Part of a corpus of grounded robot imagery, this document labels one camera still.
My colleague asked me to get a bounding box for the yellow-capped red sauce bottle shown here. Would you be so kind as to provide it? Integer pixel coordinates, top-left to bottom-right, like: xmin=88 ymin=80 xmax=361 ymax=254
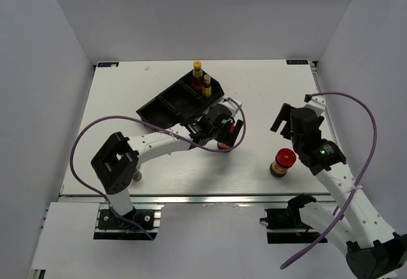
xmin=192 ymin=60 xmax=203 ymax=92

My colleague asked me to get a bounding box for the black logo sticker right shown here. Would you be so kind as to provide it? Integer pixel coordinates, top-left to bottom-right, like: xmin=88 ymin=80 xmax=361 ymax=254
xmin=286 ymin=59 xmax=309 ymax=65

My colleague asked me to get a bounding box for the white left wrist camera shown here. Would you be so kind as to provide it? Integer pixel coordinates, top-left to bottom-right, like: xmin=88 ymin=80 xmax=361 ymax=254
xmin=221 ymin=97 xmax=242 ymax=116

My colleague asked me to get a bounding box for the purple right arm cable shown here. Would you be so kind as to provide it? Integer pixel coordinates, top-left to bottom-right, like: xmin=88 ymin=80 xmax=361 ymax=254
xmin=279 ymin=92 xmax=378 ymax=270

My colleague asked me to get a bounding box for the red-lidded sauce jar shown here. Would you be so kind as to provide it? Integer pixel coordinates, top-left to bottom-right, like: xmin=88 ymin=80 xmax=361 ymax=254
xmin=217 ymin=142 xmax=230 ymax=150
xmin=270 ymin=148 xmax=297 ymax=178

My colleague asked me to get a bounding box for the black logo sticker left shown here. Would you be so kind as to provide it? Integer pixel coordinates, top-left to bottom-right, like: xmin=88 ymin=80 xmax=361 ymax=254
xmin=97 ymin=62 xmax=119 ymax=68

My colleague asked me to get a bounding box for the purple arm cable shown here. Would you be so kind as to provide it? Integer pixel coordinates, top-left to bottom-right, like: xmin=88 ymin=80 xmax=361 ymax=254
xmin=69 ymin=97 xmax=246 ymax=241
xmin=279 ymin=92 xmax=378 ymax=270

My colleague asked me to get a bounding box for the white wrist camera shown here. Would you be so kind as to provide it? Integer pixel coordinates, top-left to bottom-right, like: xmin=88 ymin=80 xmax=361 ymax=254
xmin=304 ymin=95 xmax=326 ymax=116
xmin=221 ymin=97 xmax=242 ymax=116

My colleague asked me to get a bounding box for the black-capped pepper jar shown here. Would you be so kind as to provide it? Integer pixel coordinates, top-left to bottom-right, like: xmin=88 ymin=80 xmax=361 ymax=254
xmin=132 ymin=170 xmax=142 ymax=182

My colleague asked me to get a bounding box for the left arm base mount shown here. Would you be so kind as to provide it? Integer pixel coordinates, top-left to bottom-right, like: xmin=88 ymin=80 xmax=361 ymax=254
xmin=93 ymin=207 xmax=160 ymax=241

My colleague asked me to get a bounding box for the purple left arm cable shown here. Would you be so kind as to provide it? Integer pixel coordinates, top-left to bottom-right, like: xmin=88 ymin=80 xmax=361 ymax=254
xmin=69 ymin=97 xmax=246 ymax=241

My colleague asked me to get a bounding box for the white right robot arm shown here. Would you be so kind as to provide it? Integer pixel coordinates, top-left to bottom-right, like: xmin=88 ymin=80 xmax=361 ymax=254
xmin=270 ymin=104 xmax=406 ymax=278

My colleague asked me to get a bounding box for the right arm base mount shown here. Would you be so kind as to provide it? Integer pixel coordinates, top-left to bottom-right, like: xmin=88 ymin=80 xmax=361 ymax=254
xmin=259 ymin=193 xmax=320 ymax=245

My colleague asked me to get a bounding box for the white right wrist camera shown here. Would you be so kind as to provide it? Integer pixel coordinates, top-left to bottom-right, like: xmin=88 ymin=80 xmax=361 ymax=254
xmin=304 ymin=95 xmax=326 ymax=116

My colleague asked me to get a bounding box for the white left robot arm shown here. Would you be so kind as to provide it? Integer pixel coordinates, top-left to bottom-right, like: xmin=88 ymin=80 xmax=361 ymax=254
xmin=91 ymin=98 xmax=245 ymax=228

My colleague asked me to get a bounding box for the small yellow-label bottle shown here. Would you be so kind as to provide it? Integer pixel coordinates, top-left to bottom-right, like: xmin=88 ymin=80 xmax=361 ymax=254
xmin=202 ymin=74 xmax=212 ymax=100

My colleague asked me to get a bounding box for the black logo sticker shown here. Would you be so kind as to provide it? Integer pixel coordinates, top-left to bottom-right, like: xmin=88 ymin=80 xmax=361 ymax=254
xmin=97 ymin=62 xmax=119 ymax=68
xmin=286 ymin=59 xmax=309 ymax=65

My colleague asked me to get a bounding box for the black three-compartment organizer tray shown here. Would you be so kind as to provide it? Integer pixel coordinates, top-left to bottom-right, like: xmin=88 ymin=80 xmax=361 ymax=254
xmin=136 ymin=71 xmax=224 ymax=129

